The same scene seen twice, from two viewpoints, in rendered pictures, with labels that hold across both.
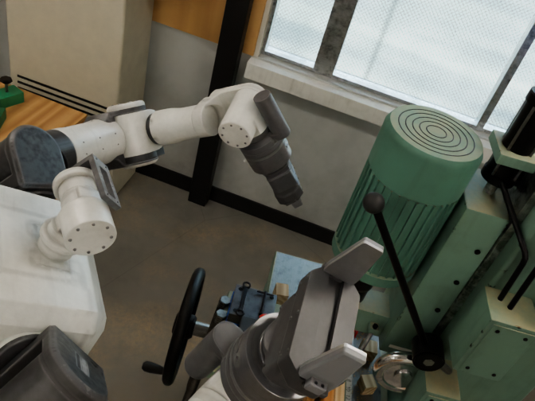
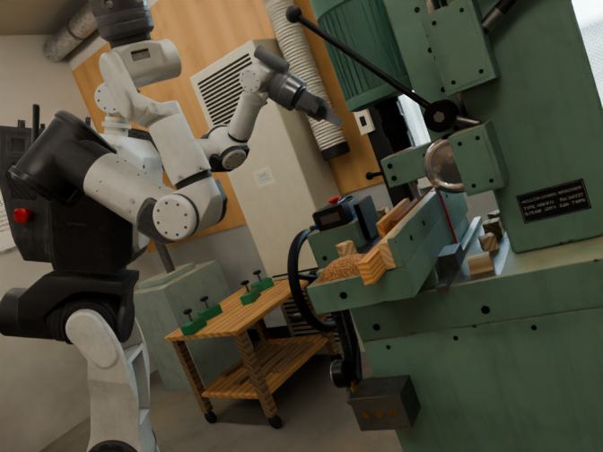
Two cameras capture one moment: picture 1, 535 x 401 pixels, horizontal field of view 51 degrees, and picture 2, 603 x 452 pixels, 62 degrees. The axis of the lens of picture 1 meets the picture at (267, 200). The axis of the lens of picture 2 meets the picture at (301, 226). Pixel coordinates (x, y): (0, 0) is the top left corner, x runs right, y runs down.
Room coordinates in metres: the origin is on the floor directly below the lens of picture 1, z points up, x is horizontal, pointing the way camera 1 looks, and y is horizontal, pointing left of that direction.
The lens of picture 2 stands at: (-0.29, -0.65, 1.14)
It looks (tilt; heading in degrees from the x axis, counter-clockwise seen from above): 7 degrees down; 33
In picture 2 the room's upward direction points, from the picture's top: 21 degrees counter-clockwise
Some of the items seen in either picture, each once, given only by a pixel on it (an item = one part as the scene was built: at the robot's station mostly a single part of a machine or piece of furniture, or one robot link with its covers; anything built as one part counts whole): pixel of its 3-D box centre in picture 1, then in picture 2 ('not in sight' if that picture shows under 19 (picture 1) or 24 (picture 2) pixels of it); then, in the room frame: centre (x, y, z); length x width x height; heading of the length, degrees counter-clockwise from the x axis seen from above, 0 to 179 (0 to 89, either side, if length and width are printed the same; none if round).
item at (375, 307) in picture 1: (354, 310); (416, 166); (0.86, -0.26, 1.03); 0.14 x 0.07 x 0.09; 92
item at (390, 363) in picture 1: (402, 371); (454, 163); (0.74, -0.37, 1.02); 0.12 x 0.03 x 0.12; 92
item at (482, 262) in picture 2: not in sight; (480, 262); (0.71, -0.37, 0.82); 0.04 x 0.03 x 0.03; 98
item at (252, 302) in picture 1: (253, 315); (335, 212); (0.80, -0.05, 0.99); 0.13 x 0.11 x 0.06; 2
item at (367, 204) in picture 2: not in sight; (357, 220); (0.80, -0.09, 0.95); 0.09 x 0.07 x 0.09; 2
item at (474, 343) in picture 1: (491, 335); (461, 47); (0.72, -0.46, 1.23); 0.09 x 0.08 x 0.15; 92
